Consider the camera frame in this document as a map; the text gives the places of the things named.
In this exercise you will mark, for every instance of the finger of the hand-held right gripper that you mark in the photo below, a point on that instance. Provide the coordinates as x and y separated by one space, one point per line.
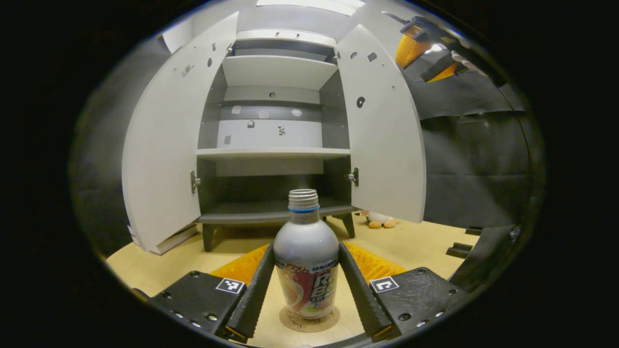
440 67
408 50

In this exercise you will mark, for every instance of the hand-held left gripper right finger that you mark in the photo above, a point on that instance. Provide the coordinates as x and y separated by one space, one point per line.
362 299

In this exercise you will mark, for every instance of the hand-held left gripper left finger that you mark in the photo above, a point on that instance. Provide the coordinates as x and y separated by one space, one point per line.
254 299

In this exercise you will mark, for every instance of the round brown coaster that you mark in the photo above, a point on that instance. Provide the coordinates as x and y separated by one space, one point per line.
309 325

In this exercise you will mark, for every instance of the silver pink label bottle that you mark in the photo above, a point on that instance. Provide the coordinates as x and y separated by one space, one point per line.
305 246

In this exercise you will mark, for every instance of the white cabinet door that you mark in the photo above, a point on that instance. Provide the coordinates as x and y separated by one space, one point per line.
164 145
387 145

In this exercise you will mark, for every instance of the white grey cabinet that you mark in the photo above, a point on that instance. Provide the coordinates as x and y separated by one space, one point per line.
271 135

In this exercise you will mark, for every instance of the white cabinet shelf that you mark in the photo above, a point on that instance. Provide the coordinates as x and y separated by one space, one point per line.
271 153
275 72

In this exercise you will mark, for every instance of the white cabinet drawer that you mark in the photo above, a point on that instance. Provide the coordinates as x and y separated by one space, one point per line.
256 37

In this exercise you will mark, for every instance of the white orange plush toy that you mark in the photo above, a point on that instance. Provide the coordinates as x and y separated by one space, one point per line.
379 219

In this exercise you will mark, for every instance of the black backdrop cloth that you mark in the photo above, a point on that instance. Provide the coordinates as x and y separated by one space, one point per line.
474 159
106 145

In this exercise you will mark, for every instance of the black block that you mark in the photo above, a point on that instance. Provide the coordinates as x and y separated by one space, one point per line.
459 250
474 231

